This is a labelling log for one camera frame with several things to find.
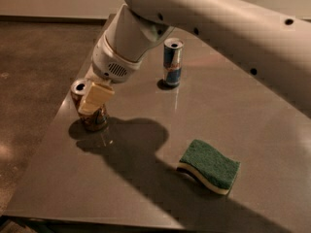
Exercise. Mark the orange soda can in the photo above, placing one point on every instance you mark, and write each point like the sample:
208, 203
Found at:
91, 122

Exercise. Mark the green yellow sponge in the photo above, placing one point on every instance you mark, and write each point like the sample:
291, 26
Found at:
214, 170

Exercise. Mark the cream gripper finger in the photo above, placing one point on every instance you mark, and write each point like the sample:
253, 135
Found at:
96, 95
94, 75

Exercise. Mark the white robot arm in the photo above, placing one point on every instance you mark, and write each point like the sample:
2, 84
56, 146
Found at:
276, 46

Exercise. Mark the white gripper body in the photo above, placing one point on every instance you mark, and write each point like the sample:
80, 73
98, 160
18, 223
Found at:
108, 63

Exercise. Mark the blue silver energy drink can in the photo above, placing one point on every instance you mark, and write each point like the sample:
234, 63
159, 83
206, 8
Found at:
172, 61

